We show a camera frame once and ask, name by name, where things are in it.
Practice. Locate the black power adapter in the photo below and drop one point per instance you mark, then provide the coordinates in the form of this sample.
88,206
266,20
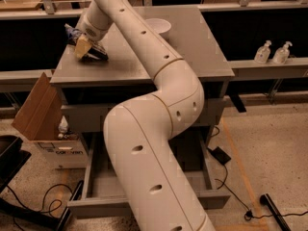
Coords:
221,156

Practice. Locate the left clear pump bottle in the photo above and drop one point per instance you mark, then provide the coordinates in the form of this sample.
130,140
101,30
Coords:
263,53

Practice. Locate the closed grey upper drawer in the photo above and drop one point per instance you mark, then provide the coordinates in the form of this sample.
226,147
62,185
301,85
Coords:
85,118

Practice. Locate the right clear pump bottle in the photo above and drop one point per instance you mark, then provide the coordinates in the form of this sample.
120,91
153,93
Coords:
282,54

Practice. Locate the blue chip bag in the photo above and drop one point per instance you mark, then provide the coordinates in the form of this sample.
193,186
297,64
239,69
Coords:
84,48

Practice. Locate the black table leg foot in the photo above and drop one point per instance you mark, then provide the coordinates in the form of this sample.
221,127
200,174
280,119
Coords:
267,201

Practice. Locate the white bottle in box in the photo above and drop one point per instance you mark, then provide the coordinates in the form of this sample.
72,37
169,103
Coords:
63,126

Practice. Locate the black bin at left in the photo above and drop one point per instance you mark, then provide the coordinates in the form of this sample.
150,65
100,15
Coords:
12,158

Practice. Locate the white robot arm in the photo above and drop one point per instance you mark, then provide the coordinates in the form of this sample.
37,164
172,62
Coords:
137,131

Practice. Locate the black stand base left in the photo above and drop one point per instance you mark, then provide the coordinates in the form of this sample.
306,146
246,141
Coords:
40,217

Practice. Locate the white ceramic bowl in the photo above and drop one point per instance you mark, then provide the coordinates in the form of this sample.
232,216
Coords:
160,26

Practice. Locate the open grey drawer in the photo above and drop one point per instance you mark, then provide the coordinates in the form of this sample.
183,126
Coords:
102,196

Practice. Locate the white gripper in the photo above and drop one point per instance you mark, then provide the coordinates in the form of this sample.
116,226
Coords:
90,33

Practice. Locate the open cardboard box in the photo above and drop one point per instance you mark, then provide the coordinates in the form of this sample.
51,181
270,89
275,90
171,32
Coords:
38,120

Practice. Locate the clear pump bottle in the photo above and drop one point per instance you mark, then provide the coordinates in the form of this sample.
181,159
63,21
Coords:
263,53
282,54

